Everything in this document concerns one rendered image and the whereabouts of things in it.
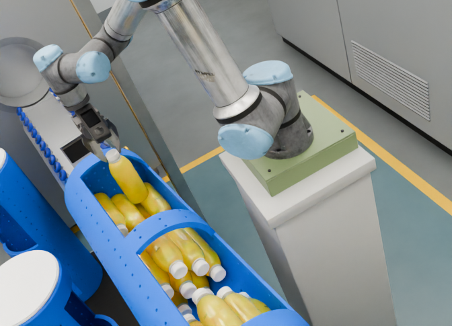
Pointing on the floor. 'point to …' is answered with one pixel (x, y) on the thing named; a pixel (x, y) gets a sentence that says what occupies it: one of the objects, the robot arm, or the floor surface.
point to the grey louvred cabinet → (379, 46)
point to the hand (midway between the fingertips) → (112, 154)
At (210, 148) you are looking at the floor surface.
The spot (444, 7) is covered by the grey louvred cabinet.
